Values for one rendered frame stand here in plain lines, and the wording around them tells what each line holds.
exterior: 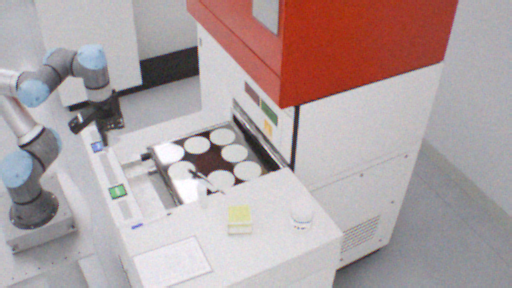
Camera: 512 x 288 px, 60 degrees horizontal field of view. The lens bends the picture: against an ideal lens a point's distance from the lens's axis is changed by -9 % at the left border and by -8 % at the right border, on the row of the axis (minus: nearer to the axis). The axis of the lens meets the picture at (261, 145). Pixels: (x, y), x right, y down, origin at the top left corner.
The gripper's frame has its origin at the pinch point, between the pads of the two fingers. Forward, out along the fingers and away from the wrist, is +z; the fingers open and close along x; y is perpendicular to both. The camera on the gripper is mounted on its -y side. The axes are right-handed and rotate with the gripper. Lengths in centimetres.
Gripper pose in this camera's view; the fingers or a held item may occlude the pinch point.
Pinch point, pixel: (104, 149)
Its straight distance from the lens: 155.4
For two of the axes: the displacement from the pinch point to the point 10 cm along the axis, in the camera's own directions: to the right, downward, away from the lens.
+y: 8.8, -3.0, 3.7
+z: -0.3, 7.5, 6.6
